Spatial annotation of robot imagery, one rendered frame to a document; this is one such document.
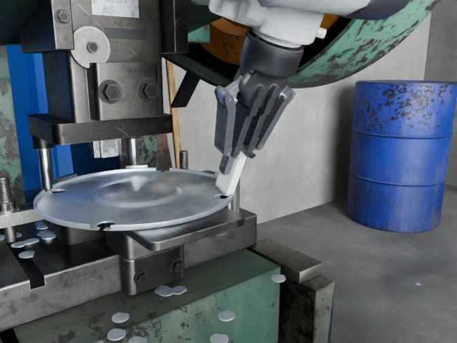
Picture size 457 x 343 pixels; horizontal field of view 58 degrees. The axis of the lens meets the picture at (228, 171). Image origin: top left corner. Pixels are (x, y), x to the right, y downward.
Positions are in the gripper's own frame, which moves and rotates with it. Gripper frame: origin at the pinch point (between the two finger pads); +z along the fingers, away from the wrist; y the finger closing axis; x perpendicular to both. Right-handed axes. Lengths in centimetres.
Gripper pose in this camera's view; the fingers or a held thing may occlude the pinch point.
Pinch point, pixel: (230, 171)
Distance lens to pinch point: 61.5
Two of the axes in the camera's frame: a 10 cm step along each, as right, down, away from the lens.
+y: 7.7, -1.5, 6.2
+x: -5.8, -5.8, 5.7
